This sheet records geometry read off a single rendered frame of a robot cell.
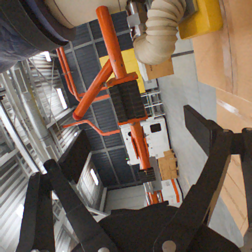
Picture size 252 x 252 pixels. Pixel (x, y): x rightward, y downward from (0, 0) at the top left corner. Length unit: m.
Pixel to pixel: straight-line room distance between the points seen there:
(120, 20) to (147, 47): 11.09
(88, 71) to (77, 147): 10.99
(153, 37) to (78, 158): 0.16
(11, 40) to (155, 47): 0.23
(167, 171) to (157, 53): 7.70
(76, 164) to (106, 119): 11.33
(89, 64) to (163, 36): 10.96
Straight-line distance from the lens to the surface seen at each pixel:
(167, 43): 0.20
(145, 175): 0.33
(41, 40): 0.30
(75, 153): 0.17
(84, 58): 11.25
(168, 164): 7.55
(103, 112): 11.37
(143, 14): 0.30
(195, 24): 0.21
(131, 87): 0.26
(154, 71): 2.04
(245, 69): 0.35
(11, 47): 0.32
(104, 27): 0.28
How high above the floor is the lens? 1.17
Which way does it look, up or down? 7 degrees up
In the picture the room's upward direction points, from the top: 104 degrees counter-clockwise
